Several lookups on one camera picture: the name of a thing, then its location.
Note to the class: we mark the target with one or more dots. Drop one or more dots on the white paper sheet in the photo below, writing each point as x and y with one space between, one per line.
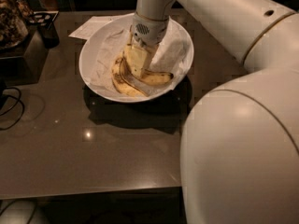
92 25

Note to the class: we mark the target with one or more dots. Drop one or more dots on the white bowl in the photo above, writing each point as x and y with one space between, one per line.
93 50

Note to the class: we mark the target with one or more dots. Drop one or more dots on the glass jar with snacks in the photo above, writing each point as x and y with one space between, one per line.
13 29

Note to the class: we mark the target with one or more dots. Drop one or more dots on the white paper napkin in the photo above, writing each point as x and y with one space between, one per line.
174 53

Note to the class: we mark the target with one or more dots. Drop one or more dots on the dark box stand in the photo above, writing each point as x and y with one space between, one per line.
24 64

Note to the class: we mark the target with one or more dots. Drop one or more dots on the yellow banana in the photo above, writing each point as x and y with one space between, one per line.
120 79
149 77

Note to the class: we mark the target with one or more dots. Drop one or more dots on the black cup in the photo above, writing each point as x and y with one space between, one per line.
49 35

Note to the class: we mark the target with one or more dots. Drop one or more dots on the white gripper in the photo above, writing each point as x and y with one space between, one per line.
150 31

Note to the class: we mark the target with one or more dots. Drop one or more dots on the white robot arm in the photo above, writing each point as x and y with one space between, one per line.
239 157

